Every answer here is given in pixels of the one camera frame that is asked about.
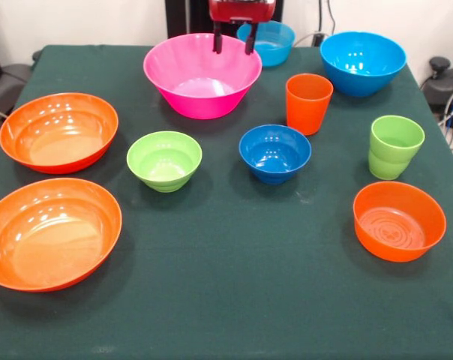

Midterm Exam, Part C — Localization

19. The small orange bowl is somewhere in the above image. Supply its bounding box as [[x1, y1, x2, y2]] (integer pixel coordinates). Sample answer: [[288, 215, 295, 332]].
[[352, 181, 448, 263]]

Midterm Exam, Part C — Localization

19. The dark blue bowl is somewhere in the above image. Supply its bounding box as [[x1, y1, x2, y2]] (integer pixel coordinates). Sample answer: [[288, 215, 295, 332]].
[[238, 124, 313, 185]]

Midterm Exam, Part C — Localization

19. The green cup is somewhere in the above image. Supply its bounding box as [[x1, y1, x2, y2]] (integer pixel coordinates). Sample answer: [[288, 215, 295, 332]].
[[367, 115, 426, 181]]

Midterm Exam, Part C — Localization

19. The large pink bowl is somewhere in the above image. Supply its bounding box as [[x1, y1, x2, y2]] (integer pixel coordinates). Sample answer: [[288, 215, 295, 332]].
[[142, 32, 263, 120]]

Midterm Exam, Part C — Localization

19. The large orange bowl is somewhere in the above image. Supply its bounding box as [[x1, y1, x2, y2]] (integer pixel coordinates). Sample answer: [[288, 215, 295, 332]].
[[0, 177, 123, 293], [0, 92, 119, 175]]

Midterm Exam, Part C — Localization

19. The dark green tablecloth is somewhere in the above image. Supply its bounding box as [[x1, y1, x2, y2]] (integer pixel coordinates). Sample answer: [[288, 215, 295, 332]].
[[0, 44, 453, 360]]

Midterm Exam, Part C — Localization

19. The green bowl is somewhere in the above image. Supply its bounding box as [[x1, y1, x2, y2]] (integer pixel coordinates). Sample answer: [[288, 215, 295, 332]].
[[126, 130, 203, 194]]

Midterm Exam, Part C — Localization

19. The small light blue bowl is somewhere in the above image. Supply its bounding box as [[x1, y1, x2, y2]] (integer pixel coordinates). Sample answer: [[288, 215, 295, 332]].
[[236, 20, 296, 68]]

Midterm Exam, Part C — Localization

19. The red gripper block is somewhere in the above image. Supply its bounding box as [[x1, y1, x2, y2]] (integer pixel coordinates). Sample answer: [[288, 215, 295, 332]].
[[208, 0, 276, 56]]

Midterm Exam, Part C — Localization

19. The dark grey floor base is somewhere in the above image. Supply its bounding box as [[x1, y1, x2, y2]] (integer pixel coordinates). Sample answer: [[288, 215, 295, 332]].
[[421, 55, 453, 113], [0, 50, 44, 110]]

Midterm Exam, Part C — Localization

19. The orange cup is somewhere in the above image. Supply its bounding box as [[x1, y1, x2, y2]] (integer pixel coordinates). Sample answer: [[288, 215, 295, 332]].
[[285, 73, 335, 137]]

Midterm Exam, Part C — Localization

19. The large light blue bowl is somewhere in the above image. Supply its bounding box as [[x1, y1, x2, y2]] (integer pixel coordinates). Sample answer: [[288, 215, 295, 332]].
[[319, 31, 408, 98]]

